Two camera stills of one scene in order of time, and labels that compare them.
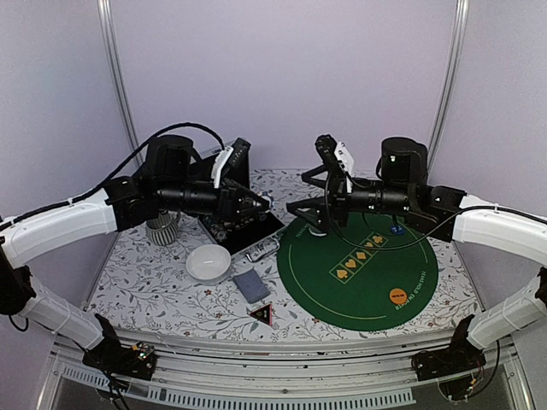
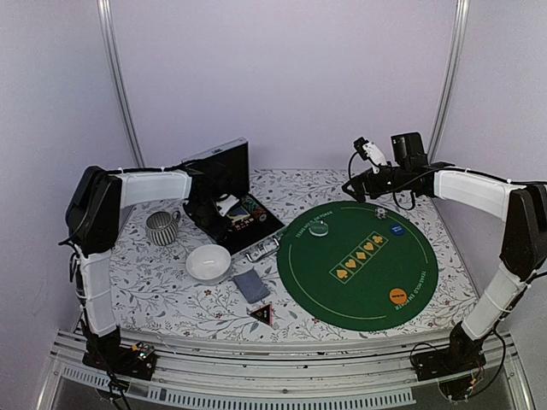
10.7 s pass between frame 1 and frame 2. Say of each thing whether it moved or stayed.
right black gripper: moved
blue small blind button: stayed
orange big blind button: stayed
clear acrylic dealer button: stayed
